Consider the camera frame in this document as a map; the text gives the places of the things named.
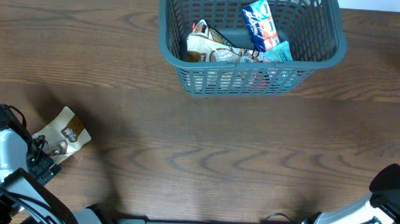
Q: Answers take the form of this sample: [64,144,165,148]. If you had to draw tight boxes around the beige brown snack bag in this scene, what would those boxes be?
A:
[189,19,210,39]

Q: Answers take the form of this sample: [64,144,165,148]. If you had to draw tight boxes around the torn beige snack bag piece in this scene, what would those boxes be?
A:
[33,106,92,164]

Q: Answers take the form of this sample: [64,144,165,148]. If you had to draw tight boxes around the orange cracker sleeve package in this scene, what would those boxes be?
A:
[185,26,260,89]

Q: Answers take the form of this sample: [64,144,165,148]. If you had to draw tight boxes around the grey plastic basket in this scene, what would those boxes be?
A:
[158,0,347,97]

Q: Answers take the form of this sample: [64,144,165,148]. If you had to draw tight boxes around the multicolour tissue pack strip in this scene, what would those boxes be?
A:
[242,0,280,52]

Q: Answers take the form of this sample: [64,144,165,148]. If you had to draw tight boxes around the long beige snack bag strip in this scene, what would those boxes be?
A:
[184,35,266,92]

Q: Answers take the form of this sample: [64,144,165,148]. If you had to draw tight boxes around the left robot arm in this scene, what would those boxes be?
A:
[0,103,116,224]

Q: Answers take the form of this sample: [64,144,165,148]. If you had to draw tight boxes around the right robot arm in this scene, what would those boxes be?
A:
[298,163,400,224]

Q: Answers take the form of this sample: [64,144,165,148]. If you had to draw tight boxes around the teal snack bar wrapper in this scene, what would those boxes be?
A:
[261,38,295,86]

